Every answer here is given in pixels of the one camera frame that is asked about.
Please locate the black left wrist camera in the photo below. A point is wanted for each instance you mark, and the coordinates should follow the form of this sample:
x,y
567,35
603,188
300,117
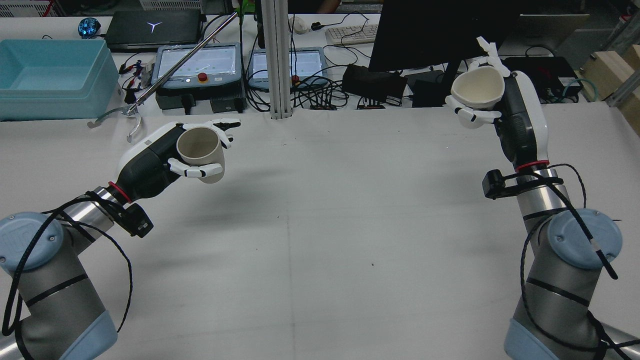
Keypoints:
x,y
137,222

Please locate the grey teach pendant tablet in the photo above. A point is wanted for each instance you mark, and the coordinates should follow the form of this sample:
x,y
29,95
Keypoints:
x,y
200,62
305,65

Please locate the wooden box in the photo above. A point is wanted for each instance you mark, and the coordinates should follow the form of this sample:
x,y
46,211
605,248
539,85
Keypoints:
x,y
615,70

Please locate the white computer mouse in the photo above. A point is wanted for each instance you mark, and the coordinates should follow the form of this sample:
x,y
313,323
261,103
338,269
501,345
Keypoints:
x,y
300,25

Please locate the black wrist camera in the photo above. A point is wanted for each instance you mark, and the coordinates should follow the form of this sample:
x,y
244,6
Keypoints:
x,y
137,222
492,184

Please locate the black laptop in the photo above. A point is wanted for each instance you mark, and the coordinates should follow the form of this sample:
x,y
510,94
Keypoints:
x,y
152,27

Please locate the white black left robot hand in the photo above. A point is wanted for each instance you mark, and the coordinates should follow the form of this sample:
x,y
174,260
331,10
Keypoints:
x,y
147,162

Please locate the white table cover sheet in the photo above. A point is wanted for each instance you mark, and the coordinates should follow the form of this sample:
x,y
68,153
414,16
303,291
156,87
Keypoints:
x,y
320,225

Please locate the white paper cup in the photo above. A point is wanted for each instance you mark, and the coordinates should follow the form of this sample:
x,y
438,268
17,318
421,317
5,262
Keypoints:
x,y
477,87

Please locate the thin metal rod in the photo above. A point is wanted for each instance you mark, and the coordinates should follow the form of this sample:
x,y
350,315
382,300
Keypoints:
x,y
190,52

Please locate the light blue plastic bin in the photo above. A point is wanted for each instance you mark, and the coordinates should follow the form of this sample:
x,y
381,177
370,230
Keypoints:
x,y
50,80

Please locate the aluminium profile column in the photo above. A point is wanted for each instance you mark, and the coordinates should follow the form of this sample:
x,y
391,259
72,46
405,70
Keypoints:
x,y
277,60

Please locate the black monitor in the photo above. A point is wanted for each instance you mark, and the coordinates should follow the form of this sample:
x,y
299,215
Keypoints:
x,y
440,30

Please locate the black electronics box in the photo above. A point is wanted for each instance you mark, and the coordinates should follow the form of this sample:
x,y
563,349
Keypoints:
x,y
542,75

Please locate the grey flat panel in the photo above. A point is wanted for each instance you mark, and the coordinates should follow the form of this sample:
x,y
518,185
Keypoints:
x,y
550,32

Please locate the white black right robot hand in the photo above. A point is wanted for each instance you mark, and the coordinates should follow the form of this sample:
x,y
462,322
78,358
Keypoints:
x,y
525,120

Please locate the black orange power strip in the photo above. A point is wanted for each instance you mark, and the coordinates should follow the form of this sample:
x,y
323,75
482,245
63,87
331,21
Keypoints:
x,y
371,104
322,106

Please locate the blue glowing round gadget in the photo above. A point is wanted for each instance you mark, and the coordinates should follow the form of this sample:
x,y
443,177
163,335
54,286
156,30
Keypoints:
x,y
89,27

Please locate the beige paper cup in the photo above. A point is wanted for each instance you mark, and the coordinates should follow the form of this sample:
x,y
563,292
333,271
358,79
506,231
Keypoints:
x,y
200,150

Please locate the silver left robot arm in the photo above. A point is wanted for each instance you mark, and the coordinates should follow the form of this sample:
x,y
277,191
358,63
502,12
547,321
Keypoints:
x,y
55,300

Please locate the black power supply box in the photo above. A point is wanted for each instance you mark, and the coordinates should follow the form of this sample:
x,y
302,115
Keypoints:
x,y
172,101
227,104

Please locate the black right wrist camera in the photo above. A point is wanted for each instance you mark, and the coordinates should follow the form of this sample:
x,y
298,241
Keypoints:
x,y
492,184

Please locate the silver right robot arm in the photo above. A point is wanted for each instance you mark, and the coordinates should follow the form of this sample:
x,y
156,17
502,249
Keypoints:
x,y
560,280

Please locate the white keyboard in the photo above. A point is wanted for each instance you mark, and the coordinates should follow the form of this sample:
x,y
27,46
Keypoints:
x,y
352,34

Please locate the small black power adapter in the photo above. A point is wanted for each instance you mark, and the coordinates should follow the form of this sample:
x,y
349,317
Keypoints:
x,y
427,95

